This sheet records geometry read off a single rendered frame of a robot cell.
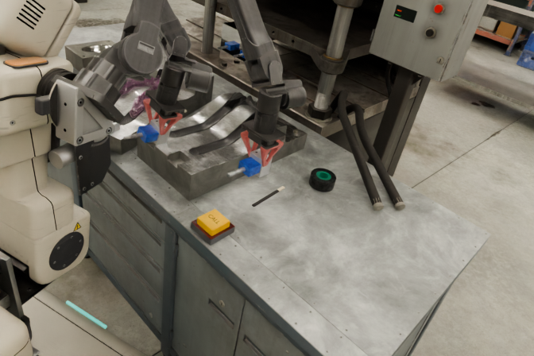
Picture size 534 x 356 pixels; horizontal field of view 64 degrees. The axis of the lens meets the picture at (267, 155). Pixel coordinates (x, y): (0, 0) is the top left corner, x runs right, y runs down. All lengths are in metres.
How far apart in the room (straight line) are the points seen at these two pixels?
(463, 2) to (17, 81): 1.26
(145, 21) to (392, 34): 1.02
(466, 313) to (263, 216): 1.41
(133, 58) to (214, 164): 0.45
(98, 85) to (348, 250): 0.72
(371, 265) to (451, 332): 1.15
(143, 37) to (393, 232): 0.83
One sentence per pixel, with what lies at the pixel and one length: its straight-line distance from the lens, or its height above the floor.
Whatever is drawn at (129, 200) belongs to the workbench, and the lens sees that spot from 1.52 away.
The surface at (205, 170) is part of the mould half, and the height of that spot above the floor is 0.89.
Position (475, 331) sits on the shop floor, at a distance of 2.32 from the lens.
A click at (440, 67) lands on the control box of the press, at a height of 1.12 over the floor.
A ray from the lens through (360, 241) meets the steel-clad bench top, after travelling 1.21.
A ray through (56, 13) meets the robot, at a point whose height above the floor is 1.30.
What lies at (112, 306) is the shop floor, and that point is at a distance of 1.99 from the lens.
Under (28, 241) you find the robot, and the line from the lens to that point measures 1.14.
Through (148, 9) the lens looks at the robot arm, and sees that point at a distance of 0.91.
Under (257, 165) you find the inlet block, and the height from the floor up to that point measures 0.95.
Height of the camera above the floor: 1.58
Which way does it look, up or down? 33 degrees down
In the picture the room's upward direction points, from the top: 11 degrees clockwise
